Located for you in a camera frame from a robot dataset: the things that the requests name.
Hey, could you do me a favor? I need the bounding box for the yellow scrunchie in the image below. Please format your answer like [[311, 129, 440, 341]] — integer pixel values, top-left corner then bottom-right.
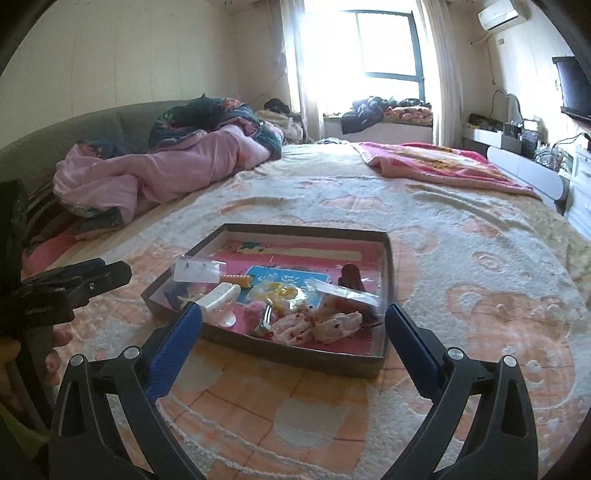
[[252, 282, 301, 310]]

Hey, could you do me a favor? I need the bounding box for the white curtain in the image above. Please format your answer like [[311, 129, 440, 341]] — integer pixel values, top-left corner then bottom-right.
[[418, 0, 465, 148], [279, 0, 324, 141]]

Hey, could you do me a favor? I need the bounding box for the person's left hand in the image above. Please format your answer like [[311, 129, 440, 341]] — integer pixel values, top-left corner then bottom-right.
[[44, 329, 73, 387]]

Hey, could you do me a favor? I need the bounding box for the orange patterned blanket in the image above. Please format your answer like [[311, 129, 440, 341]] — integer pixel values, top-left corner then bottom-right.
[[383, 105, 435, 123]]

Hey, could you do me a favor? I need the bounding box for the grey headboard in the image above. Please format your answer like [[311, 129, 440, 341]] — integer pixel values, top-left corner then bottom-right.
[[0, 99, 195, 199]]

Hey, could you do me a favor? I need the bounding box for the pink dotted sheer scrunchie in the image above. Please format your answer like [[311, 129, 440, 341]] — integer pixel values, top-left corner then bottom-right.
[[270, 310, 365, 346]]

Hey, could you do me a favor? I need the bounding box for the black television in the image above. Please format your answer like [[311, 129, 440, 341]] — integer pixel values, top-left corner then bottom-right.
[[551, 55, 591, 123]]

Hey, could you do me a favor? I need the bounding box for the white drawer cabinet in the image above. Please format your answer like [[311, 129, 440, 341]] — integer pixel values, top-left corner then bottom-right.
[[566, 145, 591, 232]]

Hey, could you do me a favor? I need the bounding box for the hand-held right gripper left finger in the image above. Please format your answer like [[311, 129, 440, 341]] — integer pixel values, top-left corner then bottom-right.
[[48, 302, 205, 480]]

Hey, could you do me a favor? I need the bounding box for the window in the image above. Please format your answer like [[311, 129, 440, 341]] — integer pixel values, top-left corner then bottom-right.
[[305, 9, 426, 100]]

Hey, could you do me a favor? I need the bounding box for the white dotted hair claw clip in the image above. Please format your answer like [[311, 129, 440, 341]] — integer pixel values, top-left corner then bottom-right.
[[196, 282, 243, 329]]

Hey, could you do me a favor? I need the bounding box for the white desk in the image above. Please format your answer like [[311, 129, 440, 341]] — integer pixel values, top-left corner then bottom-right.
[[464, 124, 518, 148]]

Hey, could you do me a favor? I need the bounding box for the brown hair clip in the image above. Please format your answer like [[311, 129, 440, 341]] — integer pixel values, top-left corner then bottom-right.
[[339, 263, 366, 292]]

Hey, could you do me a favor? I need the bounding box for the white bed footboard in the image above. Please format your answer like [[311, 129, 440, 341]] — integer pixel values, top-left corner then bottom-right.
[[487, 145, 568, 215]]

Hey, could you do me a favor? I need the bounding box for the pink quilt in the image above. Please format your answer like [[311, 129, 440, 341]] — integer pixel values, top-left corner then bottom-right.
[[53, 124, 282, 222]]

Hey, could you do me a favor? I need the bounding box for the dark floral duvet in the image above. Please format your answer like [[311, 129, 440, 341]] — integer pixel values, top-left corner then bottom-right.
[[148, 95, 284, 160]]

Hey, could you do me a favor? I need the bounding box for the clear plastic bag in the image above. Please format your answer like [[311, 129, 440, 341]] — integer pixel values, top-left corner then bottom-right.
[[172, 256, 223, 283], [302, 277, 386, 324]]

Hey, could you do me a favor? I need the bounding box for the dark jacket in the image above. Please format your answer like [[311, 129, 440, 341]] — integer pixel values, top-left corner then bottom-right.
[[341, 96, 386, 136]]

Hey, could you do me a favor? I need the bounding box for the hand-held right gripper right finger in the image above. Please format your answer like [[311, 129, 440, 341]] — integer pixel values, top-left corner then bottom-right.
[[383, 302, 541, 480]]

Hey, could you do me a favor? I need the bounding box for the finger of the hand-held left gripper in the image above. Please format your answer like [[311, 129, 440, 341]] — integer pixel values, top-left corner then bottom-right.
[[55, 260, 133, 315], [28, 257, 108, 290]]

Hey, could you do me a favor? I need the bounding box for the pink printed blanket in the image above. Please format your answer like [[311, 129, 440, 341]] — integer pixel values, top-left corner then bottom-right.
[[351, 141, 541, 199]]

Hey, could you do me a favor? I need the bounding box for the white air conditioner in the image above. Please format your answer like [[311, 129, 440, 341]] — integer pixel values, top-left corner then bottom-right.
[[477, 0, 532, 32]]

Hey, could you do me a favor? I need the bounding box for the dark cardboard box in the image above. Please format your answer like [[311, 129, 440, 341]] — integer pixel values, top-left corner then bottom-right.
[[141, 224, 395, 379]]

